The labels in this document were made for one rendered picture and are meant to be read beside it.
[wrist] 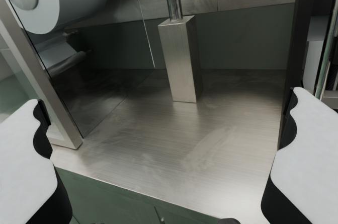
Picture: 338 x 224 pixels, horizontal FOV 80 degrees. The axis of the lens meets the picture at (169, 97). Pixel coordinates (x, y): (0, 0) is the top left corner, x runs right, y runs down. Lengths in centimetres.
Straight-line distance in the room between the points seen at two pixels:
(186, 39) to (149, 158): 35
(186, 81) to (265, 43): 35
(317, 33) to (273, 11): 44
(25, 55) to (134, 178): 38
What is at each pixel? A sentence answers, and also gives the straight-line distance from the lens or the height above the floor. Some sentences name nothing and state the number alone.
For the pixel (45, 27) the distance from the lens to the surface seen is 62.
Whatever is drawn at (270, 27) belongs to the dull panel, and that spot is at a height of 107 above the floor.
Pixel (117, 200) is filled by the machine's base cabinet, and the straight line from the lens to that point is 67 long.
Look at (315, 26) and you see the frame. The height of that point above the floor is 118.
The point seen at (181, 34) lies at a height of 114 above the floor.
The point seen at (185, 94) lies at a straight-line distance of 70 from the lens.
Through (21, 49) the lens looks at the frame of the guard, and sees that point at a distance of 57.
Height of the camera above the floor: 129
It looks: 31 degrees down
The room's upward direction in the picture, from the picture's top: 12 degrees counter-clockwise
